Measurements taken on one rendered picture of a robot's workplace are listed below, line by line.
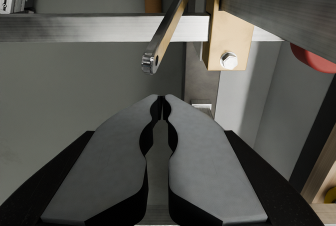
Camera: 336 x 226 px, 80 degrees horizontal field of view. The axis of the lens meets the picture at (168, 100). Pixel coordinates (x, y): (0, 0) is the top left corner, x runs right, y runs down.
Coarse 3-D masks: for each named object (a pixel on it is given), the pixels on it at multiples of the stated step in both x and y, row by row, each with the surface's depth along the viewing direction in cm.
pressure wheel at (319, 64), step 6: (294, 48) 23; (300, 48) 22; (294, 54) 24; (300, 54) 22; (306, 54) 21; (312, 54) 21; (300, 60) 24; (306, 60) 22; (312, 60) 21; (318, 60) 21; (324, 60) 21; (312, 66) 22; (318, 66) 22; (324, 66) 22; (330, 66) 22; (324, 72) 22; (330, 72) 22
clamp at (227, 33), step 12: (216, 0) 22; (216, 12) 22; (216, 24) 23; (228, 24) 23; (240, 24) 23; (252, 24) 23; (216, 36) 24; (228, 36) 24; (240, 36) 24; (204, 48) 27; (216, 48) 24; (228, 48) 24; (240, 48) 24; (204, 60) 27; (216, 60) 25; (240, 60) 25
